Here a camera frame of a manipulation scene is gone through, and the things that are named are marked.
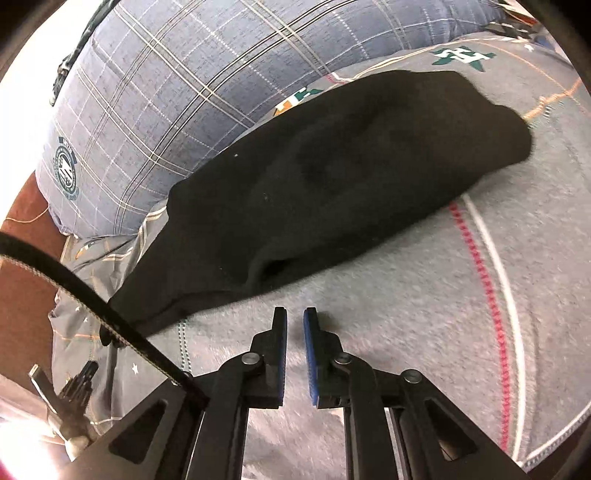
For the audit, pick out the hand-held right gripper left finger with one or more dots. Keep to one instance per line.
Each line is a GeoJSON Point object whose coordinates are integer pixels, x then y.
{"type": "Point", "coordinates": [283, 360]}

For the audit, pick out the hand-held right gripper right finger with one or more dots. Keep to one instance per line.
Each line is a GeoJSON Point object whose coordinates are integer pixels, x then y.
{"type": "Point", "coordinates": [310, 360]}

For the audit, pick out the black pants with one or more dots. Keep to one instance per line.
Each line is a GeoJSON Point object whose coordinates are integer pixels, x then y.
{"type": "Point", "coordinates": [323, 184]}

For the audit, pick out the grey printed bed sheet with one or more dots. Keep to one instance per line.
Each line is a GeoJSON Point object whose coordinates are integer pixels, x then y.
{"type": "Point", "coordinates": [415, 300]}

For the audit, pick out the dark metal object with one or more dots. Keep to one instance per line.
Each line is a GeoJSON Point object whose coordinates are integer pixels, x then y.
{"type": "Point", "coordinates": [76, 397]}

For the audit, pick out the brown headboard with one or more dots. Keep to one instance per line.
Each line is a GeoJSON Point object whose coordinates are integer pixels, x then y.
{"type": "Point", "coordinates": [27, 314]}

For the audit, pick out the blue plaid pillow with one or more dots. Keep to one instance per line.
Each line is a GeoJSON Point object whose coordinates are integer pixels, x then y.
{"type": "Point", "coordinates": [161, 115]}

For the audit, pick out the dark patterned garment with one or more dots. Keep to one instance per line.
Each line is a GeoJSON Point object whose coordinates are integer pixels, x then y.
{"type": "Point", "coordinates": [69, 64]}

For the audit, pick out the pile of plastic packets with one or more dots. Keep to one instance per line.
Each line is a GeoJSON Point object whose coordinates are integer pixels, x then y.
{"type": "Point", "coordinates": [521, 23]}

